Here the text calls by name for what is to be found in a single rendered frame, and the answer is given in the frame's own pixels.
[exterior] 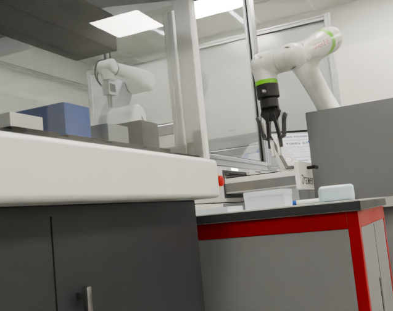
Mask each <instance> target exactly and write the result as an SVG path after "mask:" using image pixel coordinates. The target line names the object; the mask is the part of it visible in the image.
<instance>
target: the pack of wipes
mask: <svg viewBox="0 0 393 311"><path fill-rule="evenodd" d="M318 197H319V201H320V202H332V201H345V200H352V199H354V197H355V193H354V186H353V185H352V184H344V185H332V186H322V187H320V188H319V189H318Z"/></svg>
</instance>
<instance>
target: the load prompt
mask: <svg viewBox="0 0 393 311"><path fill-rule="evenodd" d="M296 139H308V133H298V134H286V137H284V138H283V141H284V140H296Z"/></svg>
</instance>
